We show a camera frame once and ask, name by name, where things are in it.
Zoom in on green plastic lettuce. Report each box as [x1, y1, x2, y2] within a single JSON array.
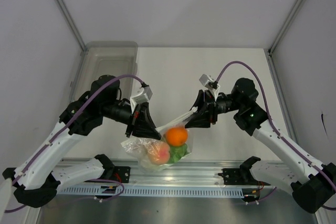
[[167, 144, 190, 164]]

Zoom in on white slotted cable duct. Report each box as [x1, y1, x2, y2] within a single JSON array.
[[60, 184, 244, 198]]

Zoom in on peach fruit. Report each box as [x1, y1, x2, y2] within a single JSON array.
[[147, 141, 170, 165]]

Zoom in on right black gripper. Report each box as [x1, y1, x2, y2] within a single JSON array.
[[182, 90, 243, 129]]

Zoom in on right aluminium frame post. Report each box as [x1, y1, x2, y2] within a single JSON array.
[[268, 0, 306, 56]]

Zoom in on aluminium frame post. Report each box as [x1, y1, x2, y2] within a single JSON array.
[[55, 0, 86, 51], [268, 0, 306, 56]]

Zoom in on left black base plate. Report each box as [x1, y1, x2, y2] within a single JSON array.
[[99, 166, 131, 184]]

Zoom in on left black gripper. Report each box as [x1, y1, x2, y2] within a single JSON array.
[[101, 100, 162, 140]]

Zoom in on clear plastic container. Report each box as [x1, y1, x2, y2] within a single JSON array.
[[69, 41, 138, 102]]

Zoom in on orange fruit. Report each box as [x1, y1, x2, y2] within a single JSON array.
[[165, 127, 188, 147]]

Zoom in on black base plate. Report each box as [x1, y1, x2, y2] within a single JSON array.
[[99, 166, 131, 184], [218, 168, 269, 186]]

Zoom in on left aluminium frame post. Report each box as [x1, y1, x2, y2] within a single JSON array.
[[55, 0, 86, 51]]

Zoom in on clear zip top bag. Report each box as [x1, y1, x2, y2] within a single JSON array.
[[121, 106, 197, 174]]

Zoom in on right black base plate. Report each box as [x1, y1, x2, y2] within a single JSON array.
[[218, 168, 269, 186]]

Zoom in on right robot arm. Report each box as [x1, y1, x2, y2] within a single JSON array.
[[186, 74, 335, 214]]

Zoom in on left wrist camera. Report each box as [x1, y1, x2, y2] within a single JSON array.
[[130, 83, 153, 113]]

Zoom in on aluminium mounting rail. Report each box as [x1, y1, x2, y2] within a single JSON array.
[[52, 158, 322, 188]]

